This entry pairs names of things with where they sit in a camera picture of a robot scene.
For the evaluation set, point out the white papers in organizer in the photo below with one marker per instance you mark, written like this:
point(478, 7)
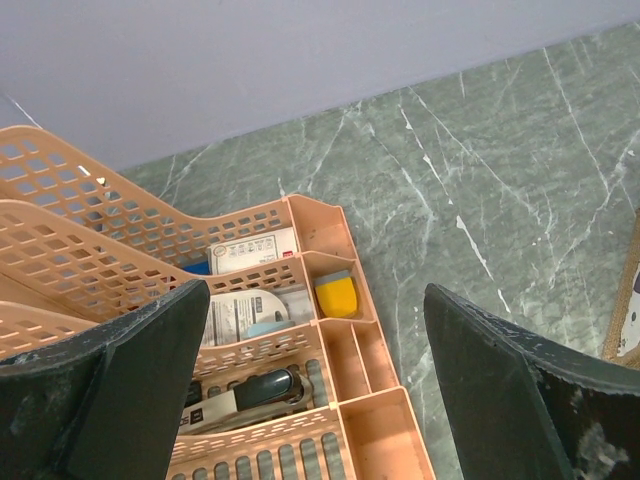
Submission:
point(263, 301)

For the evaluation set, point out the orange plastic desk organizer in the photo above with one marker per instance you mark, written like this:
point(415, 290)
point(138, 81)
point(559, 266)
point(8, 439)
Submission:
point(81, 244)

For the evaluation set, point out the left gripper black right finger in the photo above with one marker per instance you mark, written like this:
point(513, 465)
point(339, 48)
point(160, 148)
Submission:
point(521, 406)

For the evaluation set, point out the yellow item in organizer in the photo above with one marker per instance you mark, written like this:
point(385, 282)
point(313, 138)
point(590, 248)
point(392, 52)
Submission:
point(336, 294)

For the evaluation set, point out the black item in organizer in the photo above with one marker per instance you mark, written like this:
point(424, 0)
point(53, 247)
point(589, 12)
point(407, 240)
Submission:
point(257, 399)

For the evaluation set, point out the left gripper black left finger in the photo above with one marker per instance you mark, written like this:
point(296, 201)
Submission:
point(105, 403)

